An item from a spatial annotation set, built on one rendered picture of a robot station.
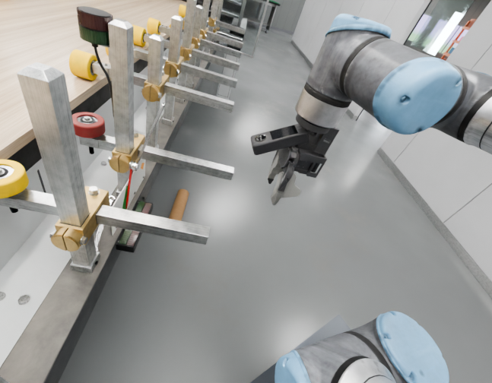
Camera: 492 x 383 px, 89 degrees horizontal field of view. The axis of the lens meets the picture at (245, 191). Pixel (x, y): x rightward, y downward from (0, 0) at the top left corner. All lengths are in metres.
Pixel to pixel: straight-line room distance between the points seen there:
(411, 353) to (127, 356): 1.07
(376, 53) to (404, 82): 0.07
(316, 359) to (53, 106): 0.57
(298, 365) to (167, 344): 0.90
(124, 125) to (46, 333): 0.46
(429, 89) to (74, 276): 0.73
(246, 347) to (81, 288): 0.92
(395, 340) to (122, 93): 0.77
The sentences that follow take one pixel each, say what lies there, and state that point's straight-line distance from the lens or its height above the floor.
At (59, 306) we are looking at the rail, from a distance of 0.69.
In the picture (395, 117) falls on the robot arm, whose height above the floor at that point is 1.23.
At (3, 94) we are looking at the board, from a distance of 0.94.
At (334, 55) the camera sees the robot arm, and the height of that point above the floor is 1.25.
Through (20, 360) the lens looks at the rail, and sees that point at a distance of 0.67.
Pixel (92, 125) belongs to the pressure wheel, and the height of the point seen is 0.91.
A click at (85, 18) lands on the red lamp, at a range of 0.63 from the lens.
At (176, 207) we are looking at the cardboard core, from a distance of 1.68.
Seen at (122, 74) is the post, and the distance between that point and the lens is 0.64.
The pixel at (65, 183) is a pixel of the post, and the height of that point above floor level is 0.98.
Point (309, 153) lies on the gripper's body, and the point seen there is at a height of 1.08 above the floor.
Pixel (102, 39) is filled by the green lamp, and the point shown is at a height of 1.13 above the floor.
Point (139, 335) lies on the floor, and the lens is 1.38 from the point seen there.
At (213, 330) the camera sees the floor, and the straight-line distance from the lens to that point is 1.41.
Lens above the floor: 1.31
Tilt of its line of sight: 40 degrees down
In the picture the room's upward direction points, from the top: 21 degrees clockwise
